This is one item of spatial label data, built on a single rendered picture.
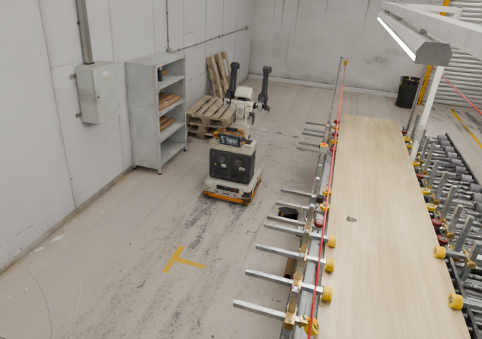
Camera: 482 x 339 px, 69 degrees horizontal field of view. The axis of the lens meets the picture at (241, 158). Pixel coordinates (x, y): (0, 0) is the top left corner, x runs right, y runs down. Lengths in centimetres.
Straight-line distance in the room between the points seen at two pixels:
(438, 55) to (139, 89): 391
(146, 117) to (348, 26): 685
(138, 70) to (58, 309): 283
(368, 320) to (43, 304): 260
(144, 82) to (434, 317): 390
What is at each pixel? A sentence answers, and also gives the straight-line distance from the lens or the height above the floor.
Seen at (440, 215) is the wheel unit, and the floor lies 85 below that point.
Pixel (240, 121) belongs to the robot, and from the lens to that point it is 448.
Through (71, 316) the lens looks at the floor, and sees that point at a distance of 344.
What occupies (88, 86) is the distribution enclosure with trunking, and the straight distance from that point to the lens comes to 407.
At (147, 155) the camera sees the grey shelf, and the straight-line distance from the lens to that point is 514.
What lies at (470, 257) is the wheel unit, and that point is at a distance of 287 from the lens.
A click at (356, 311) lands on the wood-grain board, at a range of 227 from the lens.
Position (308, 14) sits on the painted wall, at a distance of 1039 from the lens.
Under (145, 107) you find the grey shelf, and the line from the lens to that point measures 486.
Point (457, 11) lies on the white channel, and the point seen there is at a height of 243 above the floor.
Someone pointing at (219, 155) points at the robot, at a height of 63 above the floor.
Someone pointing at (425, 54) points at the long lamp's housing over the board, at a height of 234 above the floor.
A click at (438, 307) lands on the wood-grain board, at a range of 251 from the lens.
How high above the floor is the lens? 252
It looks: 26 degrees down
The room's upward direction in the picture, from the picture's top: 4 degrees clockwise
